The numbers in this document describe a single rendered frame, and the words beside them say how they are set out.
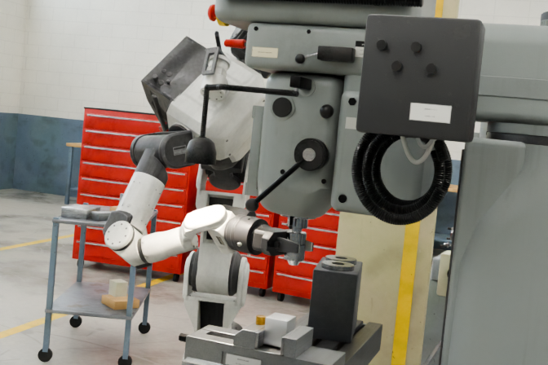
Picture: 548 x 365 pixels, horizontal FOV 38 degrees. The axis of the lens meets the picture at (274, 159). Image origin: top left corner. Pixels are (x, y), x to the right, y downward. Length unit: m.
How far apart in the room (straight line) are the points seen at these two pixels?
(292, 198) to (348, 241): 1.86
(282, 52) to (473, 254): 0.58
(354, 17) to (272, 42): 0.19
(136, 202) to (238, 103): 0.40
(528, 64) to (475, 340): 0.55
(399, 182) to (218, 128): 0.69
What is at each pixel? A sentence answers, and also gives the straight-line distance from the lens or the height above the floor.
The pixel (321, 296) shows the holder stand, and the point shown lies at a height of 1.06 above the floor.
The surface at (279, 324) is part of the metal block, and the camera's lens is 1.82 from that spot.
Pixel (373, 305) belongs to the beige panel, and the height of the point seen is 0.74.
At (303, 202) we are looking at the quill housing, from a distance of 1.77.
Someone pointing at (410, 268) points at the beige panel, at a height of 0.93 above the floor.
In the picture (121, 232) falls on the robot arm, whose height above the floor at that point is 1.20.
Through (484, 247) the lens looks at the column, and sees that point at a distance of 1.60.
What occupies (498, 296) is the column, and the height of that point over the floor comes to 1.23.
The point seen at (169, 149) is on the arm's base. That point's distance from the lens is 2.16.
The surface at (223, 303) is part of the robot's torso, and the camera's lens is 2.60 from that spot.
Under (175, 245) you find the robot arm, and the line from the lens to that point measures 2.02.
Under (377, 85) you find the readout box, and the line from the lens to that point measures 1.43.
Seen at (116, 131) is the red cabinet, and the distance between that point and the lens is 7.29.
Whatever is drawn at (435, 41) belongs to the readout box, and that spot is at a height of 1.68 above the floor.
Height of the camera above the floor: 1.53
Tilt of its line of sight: 3 degrees down
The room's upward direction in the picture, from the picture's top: 5 degrees clockwise
